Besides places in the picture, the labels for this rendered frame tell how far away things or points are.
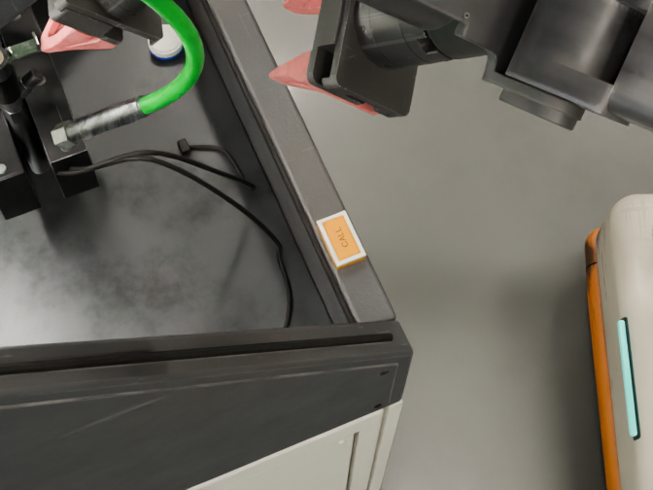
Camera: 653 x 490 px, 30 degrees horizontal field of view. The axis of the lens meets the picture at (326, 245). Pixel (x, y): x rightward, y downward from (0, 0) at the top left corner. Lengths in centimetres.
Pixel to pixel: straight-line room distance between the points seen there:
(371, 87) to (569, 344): 146
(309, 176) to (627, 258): 87
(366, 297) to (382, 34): 46
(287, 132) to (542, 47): 61
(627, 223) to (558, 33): 136
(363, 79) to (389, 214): 148
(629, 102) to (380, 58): 19
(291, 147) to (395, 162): 107
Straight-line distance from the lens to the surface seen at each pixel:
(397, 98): 76
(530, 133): 233
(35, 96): 122
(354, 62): 74
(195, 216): 131
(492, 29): 66
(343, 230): 115
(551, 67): 63
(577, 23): 63
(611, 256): 199
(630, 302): 193
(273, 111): 122
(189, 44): 90
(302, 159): 120
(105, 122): 101
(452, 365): 213
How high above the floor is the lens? 202
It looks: 67 degrees down
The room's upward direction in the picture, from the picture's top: 2 degrees clockwise
